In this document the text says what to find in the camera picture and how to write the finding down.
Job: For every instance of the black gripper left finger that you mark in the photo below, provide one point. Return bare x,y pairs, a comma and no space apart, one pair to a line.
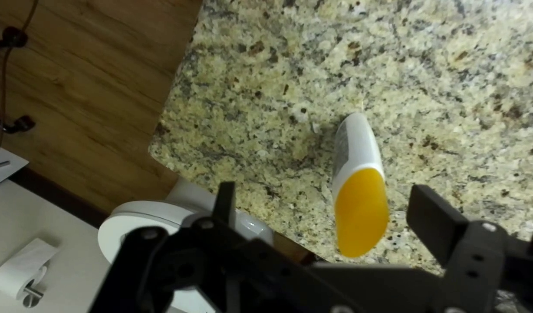
227,205

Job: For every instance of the white paper sheet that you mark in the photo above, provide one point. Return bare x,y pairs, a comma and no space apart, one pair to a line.
3,165

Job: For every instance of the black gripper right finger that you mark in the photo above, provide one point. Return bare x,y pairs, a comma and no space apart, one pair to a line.
437,217

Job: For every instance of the white toilet flush lever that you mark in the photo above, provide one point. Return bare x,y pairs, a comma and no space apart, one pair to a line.
20,269

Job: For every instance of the white toilet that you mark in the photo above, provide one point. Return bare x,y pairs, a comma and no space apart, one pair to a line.
69,243

